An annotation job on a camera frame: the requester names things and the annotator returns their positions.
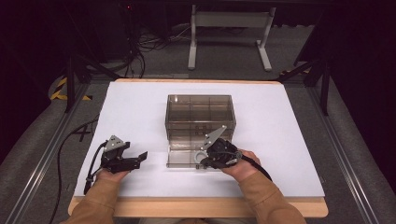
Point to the yellow black hazard tape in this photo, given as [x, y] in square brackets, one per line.
[57, 91]

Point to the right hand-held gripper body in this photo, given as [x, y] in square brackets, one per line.
[222, 151]

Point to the white metal stand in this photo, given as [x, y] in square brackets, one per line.
[230, 19]

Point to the aluminium floor rail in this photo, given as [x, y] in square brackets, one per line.
[345, 161]
[40, 161]

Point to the black metal frame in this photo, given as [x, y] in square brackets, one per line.
[71, 81]
[324, 90]

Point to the white table cover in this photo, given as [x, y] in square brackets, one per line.
[264, 130]

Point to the smoky transparent drawer cabinet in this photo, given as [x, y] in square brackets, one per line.
[199, 109]

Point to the person's left hand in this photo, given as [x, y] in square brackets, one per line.
[112, 175]

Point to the wooden table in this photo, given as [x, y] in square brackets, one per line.
[186, 207]

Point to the person's right hand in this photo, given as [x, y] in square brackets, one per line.
[241, 168]

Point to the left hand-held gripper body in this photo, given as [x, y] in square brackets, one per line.
[113, 160]

